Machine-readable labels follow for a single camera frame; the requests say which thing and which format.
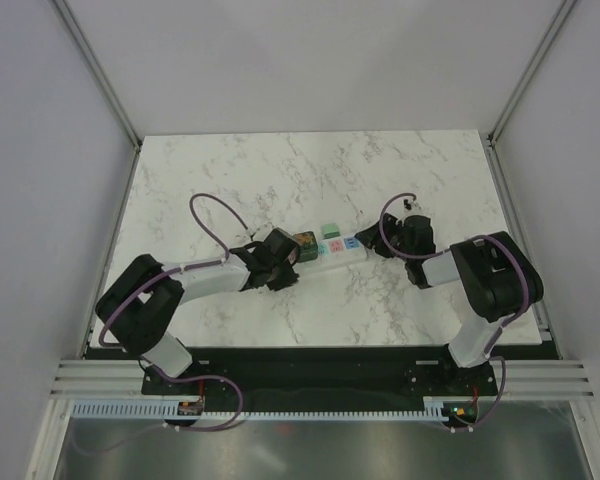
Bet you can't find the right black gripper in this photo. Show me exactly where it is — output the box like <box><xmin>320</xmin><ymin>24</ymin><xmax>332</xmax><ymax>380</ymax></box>
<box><xmin>355</xmin><ymin>212</ymin><xmax>413</xmax><ymax>262</ymax></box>

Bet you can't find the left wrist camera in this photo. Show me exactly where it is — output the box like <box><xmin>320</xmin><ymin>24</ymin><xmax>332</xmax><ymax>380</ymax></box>
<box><xmin>245</xmin><ymin>224</ymin><xmax>269</xmax><ymax>239</ymax></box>

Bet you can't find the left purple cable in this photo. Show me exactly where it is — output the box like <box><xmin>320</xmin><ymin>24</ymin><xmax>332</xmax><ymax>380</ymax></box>
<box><xmin>97</xmin><ymin>192</ymin><xmax>261</xmax><ymax>451</ymax></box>

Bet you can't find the white slotted cable duct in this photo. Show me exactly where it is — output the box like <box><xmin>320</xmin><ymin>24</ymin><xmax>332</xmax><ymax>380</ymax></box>
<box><xmin>71</xmin><ymin>397</ymin><xmax>476</xmax><ymax>422</ymax></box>

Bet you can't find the purple cable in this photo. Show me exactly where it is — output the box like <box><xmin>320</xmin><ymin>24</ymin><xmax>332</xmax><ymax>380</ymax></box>
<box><xmin>97</xmin><ymin>192</ymin><xmax>261</xmax><ymax>451</ymax></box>
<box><xmin>379</xmin><ymin>192</ymin><xmax>534</xmax><ymax>434</ymax></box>

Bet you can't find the light green cube plug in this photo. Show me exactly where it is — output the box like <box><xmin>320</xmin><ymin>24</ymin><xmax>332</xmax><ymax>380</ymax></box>
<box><xmin>321</xmin><ymin>223</ymin><xmax>341</xmax><ymax>240</ymax></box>

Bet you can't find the dark green cube plug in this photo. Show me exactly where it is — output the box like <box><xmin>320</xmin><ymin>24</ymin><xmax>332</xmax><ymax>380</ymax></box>
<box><xmin>293</xmin><ymin>231</ymin><xmax>319</xmax><ymax>263</ymax></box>

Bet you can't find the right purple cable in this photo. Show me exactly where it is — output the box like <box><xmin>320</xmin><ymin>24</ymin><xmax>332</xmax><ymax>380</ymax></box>
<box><xmin>379</xmin><ymin>192</ymin><xmax>534</xmax><ymax>434</ymax></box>

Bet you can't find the white power strip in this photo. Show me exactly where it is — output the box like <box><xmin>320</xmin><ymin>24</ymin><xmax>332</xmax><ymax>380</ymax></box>
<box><xmin>295</xmin><ymin>236</ymin><xmax>368</xmax><ymax>275</ymax></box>

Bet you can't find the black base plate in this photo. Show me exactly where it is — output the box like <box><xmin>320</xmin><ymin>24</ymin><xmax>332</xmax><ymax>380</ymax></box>
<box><xmin>142</xmin><ymin>346</ymin><xmax>498</xmax><ymax>414</ymax></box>

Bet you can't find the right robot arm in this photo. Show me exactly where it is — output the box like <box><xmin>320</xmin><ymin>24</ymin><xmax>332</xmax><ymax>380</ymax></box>
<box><xmin>354</xmin><ymin>213</ymin><xmax>544</xmax><ymax>394</ymax></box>

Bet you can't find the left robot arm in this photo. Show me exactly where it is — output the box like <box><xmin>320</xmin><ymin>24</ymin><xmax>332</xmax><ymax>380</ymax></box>
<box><xmin>95</xmin><ymin>228</ymin><xmax>300</xmax><ymax>393</ymax></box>

